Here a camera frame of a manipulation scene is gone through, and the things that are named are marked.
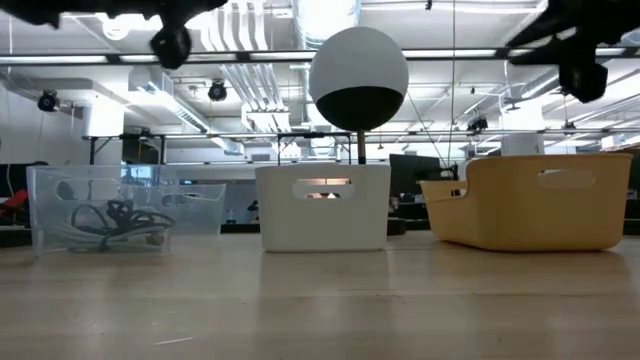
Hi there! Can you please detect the yellow plastic bin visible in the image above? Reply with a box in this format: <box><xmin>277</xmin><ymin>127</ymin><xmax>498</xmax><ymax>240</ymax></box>
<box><xmin>419</xmin><ymin>152</ymin><xmax>634</xmax><ymax>252</ymax></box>

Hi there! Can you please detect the white square pillar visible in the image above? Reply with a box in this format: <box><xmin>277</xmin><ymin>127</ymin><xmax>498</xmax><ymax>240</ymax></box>
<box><xmin>82</xmin><ymin>104</ymin><xmax>126</xmax><ymax>137</ymax></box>

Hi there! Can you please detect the black ceiling light rail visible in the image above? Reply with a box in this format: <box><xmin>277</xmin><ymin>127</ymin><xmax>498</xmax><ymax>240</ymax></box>
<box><xmin>0</xmin><ymin>48</ymin><xmax>640</xmax><ymax>65</ymax></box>

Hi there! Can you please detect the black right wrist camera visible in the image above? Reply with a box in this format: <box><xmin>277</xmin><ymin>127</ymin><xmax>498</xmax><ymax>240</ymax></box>
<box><xmin>558</xmin><ymin>60</ymin><xmax>610</xmax><ymax>105</ymax></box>

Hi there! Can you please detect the black ceiling camera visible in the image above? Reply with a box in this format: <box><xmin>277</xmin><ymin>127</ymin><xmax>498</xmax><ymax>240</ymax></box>
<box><xmin>207</xmin><ymin>80</ymin><xmax>229</xmax><ymax>103</ymax></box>
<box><xmin>37</xmin><ymin>89</ymin><xmax>60</xmax><ymax>113</ymax></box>

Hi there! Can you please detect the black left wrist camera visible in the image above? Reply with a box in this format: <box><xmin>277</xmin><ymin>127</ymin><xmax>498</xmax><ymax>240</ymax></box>
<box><xmin>148</xmin><ymin>23</ymin><xmax>194</xmax><ymax>71</ymax></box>

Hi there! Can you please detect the transparent plastic bin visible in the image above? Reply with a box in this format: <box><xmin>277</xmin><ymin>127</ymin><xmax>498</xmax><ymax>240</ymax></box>
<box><xmin>25</xmin><ymin>164</ymin><xmax>227</xmax><ymax>255</ymax></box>

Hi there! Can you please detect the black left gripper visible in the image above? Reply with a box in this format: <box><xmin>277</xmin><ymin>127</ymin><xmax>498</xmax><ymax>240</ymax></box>
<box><xmin>62</xmin><ymin>0</ymin><xmax>230</xmax><ymax>27</ymax></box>

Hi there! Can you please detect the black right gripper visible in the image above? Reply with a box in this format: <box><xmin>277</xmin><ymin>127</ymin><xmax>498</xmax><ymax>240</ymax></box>
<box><xmin>505</xmin><ymin>0</ymin><xmax>640</xmax><ymax>67</ymax></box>

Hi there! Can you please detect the red object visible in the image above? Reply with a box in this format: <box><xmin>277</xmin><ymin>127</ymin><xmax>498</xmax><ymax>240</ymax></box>
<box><xmin>0</xmin><ymin>189</ymin><xmax>30</xmax><ymax>214</ymax></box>

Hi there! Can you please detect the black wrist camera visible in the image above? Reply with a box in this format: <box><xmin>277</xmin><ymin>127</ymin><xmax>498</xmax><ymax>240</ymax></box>
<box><xmin>148</xmin><ymin>23</ymin><xmax>194</xmax><ymax>71</ymax></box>
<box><xmin>558</xmin><ymin>60</ymin><xmax>610</xmax><ymax>105</ymax></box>

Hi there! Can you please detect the white plastic bin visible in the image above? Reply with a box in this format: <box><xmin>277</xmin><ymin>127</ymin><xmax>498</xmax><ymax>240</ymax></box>
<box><xmin>254</xmin><ymin>163</ymin><xmax>393</xmax><ymax>253</ymax></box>

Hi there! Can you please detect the silver ceiling duct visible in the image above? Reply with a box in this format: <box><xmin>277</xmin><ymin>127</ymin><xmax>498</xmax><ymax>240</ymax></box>
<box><xmin>292</xmin><ymin>0</ymin><xmax>362</xmax><ymax>44</ymax></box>

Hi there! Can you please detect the black computer monitor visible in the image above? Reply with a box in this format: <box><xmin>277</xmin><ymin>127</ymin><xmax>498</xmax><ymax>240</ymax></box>
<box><xmin>389</xmin><ymin>153</ymin><xmax>444</xmax><ymax>197</ymax></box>

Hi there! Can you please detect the black cable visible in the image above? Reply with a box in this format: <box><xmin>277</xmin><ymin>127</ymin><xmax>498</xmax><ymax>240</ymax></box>
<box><xmin>69</xmin><ymin>198</ymin><xmax>177</xmax><ymax>252</ymax></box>

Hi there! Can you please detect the white and black sphere lamp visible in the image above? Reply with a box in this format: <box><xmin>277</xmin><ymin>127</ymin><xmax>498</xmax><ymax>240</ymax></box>
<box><xmin>308</xmin><ymin>25</ymin><xmax>410</xmax><ymax>165</ymax></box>

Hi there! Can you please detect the black frame background table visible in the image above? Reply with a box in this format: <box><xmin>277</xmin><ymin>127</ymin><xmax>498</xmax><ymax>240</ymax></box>
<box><xmin>82</xmin><ymin>132</ymin><xmax>167</xmax><ymax>166</ymax></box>

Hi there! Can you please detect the white cylinder column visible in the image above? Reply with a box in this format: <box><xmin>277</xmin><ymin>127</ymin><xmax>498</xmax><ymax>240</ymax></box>
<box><xmin>501</xmin><ymin>133</ymin><xmax>546</xmax><ymax>157</ymax></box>

